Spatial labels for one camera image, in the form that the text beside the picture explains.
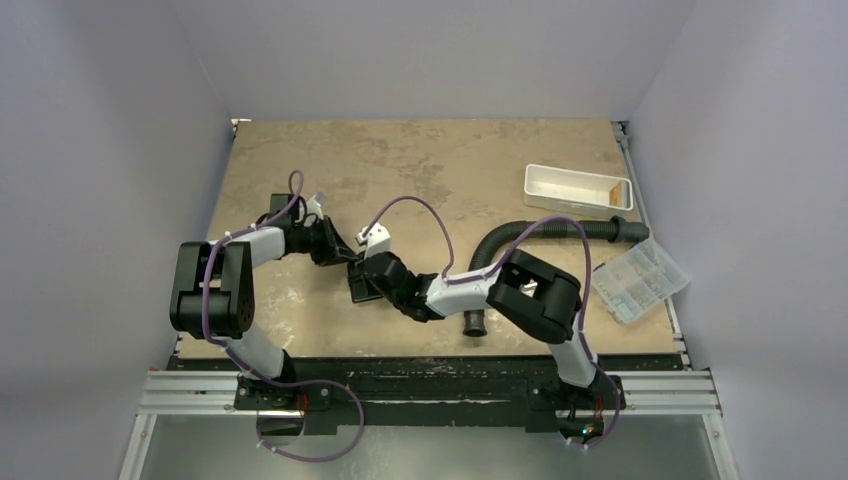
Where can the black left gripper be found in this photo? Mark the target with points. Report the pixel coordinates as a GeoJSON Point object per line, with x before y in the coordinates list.
{"type": "Point", "coordinates": [334, 250]}

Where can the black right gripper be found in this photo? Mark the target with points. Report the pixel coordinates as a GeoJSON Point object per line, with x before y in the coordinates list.
{"type": "Point", "coordinates": [364, 282]}

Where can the black leather card holder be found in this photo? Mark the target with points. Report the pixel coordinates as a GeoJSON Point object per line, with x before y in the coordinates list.
{"type": "Point", "coordinates": [361, 290]}

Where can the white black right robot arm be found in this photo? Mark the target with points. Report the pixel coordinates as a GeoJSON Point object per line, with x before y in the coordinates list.
{"type": "Point", "coordinates": [542, 300]}

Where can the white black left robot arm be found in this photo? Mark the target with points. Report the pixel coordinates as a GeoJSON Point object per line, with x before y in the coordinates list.
{"type": "Point", "coordinates": [213, 289]}

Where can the white plastic tray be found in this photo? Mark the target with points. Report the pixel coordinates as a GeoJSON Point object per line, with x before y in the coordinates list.
{"type": "Point", "coordinates": [571, 191]}

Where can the clear plastic organizer box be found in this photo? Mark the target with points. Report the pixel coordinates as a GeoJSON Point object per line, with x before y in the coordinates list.
{"type": "Point", "coordinates": [643, 277]}

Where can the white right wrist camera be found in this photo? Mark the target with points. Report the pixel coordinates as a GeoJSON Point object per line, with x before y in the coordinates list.
{"type": "Point", "coordinates": [373, 240]}

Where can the black aluminium base frame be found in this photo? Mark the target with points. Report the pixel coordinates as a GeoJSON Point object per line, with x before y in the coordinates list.
{"type": "Point", "coordinates": [518, 392]}

